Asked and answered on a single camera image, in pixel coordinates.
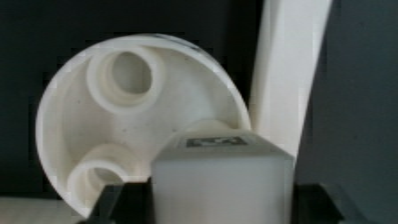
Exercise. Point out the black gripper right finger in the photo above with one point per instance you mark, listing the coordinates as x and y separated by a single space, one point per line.
315 207

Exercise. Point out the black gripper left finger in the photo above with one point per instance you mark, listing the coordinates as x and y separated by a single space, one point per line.
123 206

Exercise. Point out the white stool leg with tag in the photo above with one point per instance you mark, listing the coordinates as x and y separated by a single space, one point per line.
223 178

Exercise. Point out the white round stool seat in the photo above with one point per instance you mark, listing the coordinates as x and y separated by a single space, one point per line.
138 89

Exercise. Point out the white front fence bar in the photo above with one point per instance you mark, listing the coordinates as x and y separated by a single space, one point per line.
36 211

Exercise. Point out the white fence bar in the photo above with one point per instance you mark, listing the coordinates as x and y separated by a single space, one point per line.
36 211
292 29

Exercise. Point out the white right fence bar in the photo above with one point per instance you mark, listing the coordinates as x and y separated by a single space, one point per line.
292 29

